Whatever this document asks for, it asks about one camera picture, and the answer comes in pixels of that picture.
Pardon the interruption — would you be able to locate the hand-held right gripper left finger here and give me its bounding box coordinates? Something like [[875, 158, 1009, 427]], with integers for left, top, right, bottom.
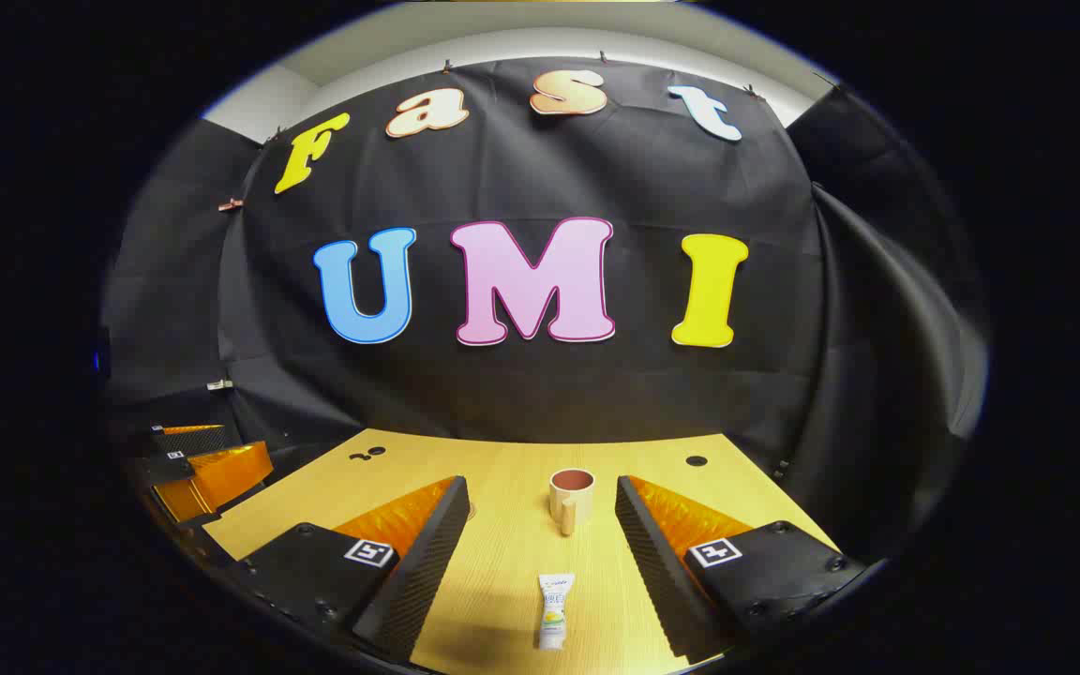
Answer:
[[221, 475, 472, 662]]

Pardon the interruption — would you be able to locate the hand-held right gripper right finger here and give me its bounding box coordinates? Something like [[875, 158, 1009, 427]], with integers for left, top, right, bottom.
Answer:
[[615, 474, 869, 663]]

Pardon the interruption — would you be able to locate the beige cup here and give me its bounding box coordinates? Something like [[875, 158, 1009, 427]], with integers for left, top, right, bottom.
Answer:
[[549, 468, 595, 537]]

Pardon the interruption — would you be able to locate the white toothpaste tube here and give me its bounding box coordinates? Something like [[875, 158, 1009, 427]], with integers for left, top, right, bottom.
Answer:
[[537, 574, 576, 652]]

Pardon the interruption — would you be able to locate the black backdrop cloth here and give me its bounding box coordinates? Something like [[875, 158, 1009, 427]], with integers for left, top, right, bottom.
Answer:
[[99, 56, 991, 563]]

